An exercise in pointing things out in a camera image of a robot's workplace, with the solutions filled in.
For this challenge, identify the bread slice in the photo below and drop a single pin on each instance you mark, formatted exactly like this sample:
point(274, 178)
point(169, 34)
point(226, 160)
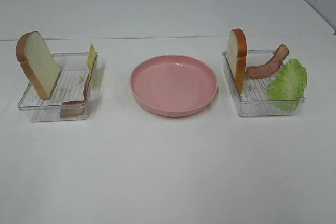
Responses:
point(37, 63)
point(237, 56)

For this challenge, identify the right clear plastic container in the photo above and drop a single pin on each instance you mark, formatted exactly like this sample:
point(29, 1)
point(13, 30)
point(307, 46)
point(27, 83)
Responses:
point(253, 100)

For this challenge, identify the clear plastic container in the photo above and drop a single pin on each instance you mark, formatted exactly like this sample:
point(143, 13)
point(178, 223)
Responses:
point(253, 100)
point(69, 87)

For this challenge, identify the pink round plate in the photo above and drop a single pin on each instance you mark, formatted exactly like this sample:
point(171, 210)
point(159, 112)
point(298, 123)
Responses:
point(173, 85)

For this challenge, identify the bacon strip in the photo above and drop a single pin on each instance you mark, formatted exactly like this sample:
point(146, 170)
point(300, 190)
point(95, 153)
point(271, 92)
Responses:
point(76, 108)
point(271, 66)

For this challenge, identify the green lettuce leaf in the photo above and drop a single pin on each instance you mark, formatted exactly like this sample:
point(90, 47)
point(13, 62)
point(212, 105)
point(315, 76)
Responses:
point(289, 85)

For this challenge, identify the yellow cheese slice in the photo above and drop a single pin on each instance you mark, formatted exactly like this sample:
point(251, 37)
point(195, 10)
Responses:
point(91, 57)

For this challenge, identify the left clear plastic container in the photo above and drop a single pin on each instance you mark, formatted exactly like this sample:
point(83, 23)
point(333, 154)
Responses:
point(69, 87)

